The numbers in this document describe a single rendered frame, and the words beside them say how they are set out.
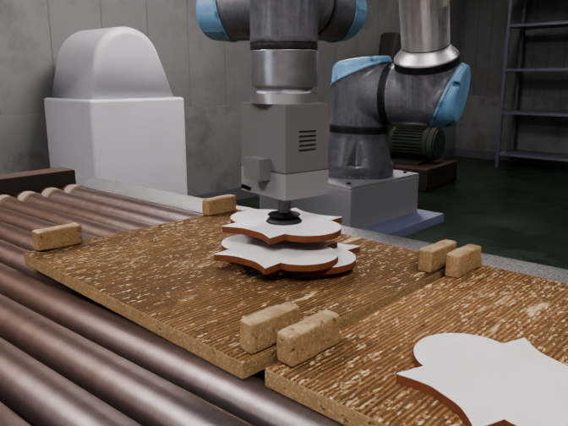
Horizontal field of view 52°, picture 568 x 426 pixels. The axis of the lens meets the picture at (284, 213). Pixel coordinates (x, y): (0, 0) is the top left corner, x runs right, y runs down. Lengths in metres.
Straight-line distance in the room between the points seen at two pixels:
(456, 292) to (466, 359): 0.16
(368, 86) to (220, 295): 0.64
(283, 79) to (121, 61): 3.30
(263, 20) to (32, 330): 0.38
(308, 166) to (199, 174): 4.62
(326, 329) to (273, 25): 0.32
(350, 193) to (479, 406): 0.69
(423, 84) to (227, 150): 4.44
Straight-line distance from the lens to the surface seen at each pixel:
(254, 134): 0.66
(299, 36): 0.63
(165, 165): 4.05
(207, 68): 5.27
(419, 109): 1.09
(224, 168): 5.42
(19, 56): 4.42
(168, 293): 0.60
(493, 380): 0.44
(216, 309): 0.55
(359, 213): 1.08
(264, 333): 0.47
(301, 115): 0.63
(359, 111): 1.13
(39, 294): 0.69
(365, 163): 1.13
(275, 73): 0.63
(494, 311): 0.58
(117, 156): 3.84
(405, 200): 1.21
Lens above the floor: 1.15
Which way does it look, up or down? 13 degrees down
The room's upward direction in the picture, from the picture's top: straight up
